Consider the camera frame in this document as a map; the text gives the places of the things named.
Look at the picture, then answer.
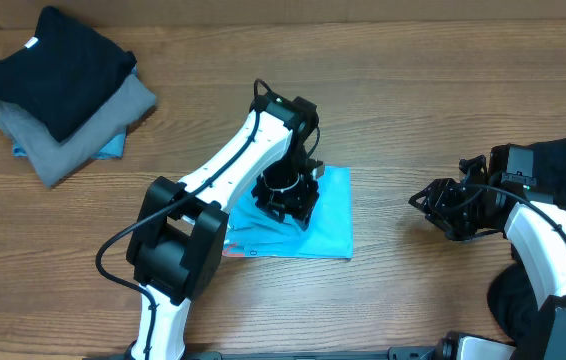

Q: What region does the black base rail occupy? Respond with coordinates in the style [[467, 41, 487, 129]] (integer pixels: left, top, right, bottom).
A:
[[82, 345, 439, 360]]

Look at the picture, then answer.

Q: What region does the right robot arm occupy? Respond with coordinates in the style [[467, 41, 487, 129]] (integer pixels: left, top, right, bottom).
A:
[[408, 145, 566, 359]]

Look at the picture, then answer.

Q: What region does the black garment at right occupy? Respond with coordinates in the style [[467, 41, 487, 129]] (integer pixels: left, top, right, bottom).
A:
[[486, 138, 566, 358]]

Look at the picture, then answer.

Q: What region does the folded grey shirt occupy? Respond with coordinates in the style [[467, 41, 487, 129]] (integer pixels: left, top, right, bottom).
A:
[[0, 74, 156, 187]]

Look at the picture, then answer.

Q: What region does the light blue printed t-shirt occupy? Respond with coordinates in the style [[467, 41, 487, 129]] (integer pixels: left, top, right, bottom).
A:
[[223, 166, 354, 259]]

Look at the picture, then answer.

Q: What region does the folded black shirt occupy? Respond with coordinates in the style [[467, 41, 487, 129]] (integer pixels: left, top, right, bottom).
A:
[[0, 6, 137, 142]]

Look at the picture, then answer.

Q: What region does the folded blue shirt under stack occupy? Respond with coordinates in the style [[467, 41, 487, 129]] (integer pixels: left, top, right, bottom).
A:
[[12, 131, 127, 160]]

